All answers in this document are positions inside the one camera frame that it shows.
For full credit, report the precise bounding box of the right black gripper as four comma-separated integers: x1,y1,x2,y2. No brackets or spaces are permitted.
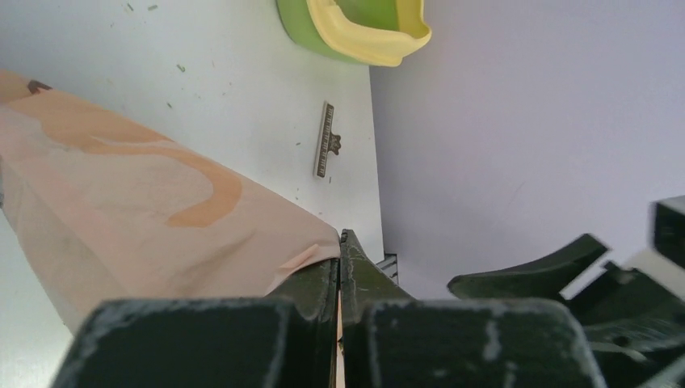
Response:
448,196,684,387

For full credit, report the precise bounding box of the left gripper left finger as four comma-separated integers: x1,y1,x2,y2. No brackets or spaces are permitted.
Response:
53,259,338,387

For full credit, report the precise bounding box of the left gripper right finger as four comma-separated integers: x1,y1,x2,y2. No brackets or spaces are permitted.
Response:
339,230,606,387

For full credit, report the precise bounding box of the black sealing clip strip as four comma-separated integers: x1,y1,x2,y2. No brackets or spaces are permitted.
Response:
313,101,342,178

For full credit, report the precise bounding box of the pink cat litter bag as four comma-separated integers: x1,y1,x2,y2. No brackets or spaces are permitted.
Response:
1,71,340,331

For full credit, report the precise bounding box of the yellow green litter box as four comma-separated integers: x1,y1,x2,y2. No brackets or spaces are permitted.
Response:
276,0,432,67

